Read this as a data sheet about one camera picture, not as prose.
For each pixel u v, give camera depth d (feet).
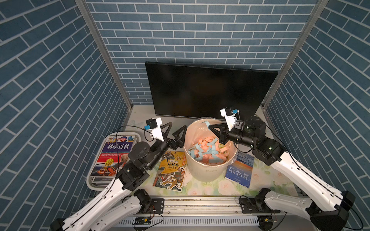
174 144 1.72
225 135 1.85
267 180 2.71
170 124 2.07
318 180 1.36
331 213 1.22
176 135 1.67
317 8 2.34
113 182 1.49
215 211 2.38
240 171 2.77
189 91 3.65
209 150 2.58
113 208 1.81
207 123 2.08
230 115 1.78
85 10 2.33
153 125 1.66
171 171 2.77
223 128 1.88
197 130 2.58
